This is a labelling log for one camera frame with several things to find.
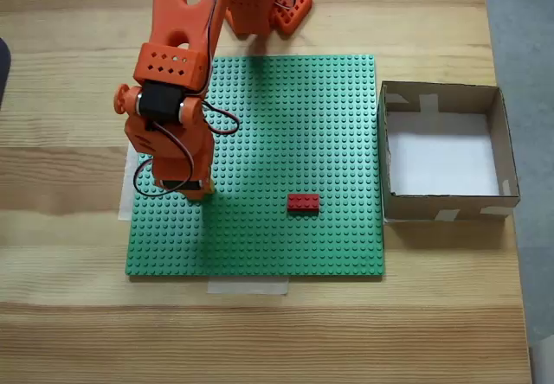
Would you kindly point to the green lego baseplate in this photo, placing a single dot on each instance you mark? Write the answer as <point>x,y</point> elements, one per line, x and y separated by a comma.
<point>281,150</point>

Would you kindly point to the red lego block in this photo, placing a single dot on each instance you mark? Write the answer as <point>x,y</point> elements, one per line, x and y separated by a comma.
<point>304,203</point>

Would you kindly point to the open cardboard box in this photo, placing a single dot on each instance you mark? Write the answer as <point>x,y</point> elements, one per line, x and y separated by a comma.
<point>450,211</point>

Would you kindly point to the translucent masking tape strip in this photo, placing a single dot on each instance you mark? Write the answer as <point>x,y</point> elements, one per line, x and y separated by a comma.
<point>125,185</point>
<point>246,286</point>

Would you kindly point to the black rounded device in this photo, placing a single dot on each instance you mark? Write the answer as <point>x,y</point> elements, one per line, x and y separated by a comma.
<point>3,72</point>

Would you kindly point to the white paper sheet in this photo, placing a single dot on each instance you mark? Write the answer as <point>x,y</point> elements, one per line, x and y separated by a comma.
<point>441,155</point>

